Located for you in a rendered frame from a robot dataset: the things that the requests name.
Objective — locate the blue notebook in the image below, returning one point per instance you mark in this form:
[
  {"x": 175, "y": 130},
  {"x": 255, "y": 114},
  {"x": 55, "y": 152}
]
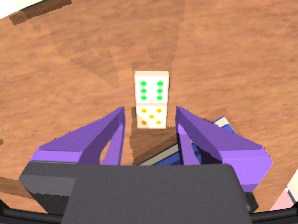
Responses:
[{"x": 170, "y": 156}]

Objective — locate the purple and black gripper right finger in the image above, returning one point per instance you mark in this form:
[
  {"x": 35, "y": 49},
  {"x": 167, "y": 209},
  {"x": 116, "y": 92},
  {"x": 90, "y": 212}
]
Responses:
[{"x": 219, "y": 146}]

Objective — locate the cream rectangular block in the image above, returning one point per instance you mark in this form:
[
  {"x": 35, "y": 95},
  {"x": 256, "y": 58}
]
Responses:
[{"x": 151, "y": 98}]

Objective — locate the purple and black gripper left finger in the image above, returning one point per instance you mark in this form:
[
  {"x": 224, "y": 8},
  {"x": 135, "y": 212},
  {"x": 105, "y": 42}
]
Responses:
[{"x": 84, "y": 145}]

